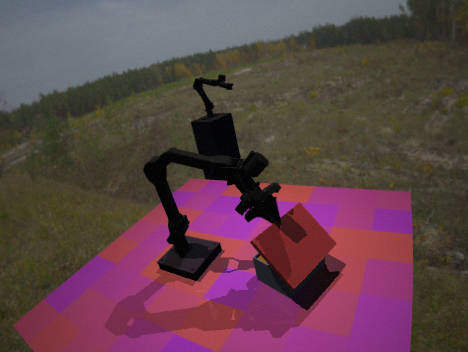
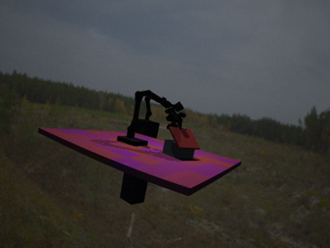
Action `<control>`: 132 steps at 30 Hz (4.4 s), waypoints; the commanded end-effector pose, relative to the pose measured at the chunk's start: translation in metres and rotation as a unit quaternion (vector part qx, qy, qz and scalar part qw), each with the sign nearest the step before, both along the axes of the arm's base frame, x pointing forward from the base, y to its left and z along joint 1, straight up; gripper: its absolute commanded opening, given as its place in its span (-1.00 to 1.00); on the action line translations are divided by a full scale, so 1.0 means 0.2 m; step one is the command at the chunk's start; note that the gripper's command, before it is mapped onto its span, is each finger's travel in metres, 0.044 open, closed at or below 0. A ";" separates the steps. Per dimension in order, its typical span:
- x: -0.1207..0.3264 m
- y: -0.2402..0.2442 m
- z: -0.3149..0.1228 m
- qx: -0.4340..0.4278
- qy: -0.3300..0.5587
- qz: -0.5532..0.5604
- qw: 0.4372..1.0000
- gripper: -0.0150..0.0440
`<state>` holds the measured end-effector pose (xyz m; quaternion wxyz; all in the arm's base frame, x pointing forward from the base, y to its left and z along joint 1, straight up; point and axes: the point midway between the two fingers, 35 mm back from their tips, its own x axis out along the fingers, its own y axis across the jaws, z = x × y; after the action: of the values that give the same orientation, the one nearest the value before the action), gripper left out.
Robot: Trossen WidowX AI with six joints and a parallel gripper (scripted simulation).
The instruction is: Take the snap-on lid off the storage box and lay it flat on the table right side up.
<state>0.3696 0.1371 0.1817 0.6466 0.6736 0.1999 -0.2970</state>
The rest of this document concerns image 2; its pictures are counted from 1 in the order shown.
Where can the red square lid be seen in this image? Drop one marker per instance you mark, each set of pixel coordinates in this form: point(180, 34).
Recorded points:
point(183, 138)

